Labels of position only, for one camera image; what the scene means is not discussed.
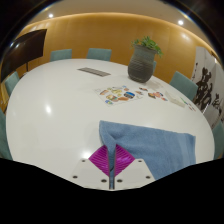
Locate white calligraphy folding screen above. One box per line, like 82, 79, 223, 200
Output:
191, 46, 224, 130

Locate blue towel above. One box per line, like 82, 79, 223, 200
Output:
98, 120, 197, 181

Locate colourful sticker sheet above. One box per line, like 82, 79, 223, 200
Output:
94, 85, 141, 107

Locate white flat box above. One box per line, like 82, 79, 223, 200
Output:
164, 90, 188, 109

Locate grey ribbed pot with plant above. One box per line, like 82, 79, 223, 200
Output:
127, 35, 165, 84

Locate black flat screen monitor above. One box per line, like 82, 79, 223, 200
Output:
0, 28, 48, 83

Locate green marker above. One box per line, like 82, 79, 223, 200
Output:
179, 96, 190, 106

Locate loose colourful stickers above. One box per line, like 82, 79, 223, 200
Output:
134, 86, 170, 102

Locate round ceiling lights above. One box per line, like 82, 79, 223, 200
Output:
46, 12, 186, 27

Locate teal chairs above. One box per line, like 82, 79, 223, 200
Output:
0, 48, 224, 161

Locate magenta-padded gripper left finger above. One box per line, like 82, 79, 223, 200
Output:
69, 144, 112, 190

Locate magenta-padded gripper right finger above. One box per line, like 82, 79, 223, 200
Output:
113, 144, 156, 190

